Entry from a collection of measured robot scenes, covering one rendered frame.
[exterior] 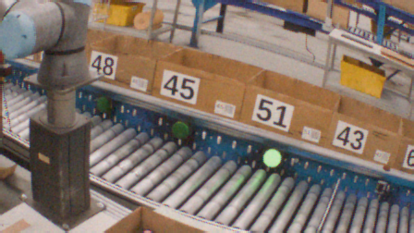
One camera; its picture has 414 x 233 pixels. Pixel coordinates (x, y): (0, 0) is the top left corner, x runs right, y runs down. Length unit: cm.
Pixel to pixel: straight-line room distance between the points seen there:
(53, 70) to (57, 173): 32
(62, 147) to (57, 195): 18
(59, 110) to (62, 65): 15
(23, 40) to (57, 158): 43
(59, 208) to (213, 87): 98
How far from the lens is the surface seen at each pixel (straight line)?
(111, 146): 224
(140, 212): 166
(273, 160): 222
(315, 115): 220
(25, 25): 132
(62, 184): 159
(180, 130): 231
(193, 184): 206
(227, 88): 227
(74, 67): 149
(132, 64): 242
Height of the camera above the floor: 172
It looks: 21 degrees down
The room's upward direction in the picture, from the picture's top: 10 degrees clockwise
